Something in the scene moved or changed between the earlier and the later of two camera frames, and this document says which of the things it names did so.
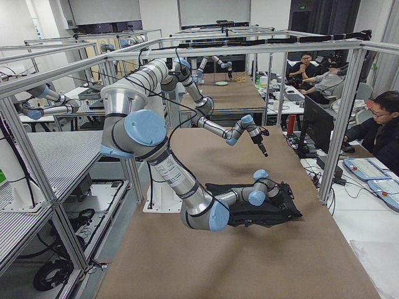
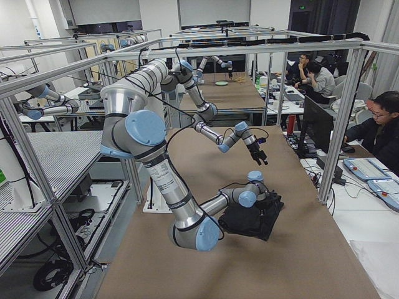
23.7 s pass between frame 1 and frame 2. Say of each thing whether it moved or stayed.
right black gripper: moved
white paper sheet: stayed
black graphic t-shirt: moved
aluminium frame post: stayed
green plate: stayed
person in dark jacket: stayed
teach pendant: stayed
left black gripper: moved
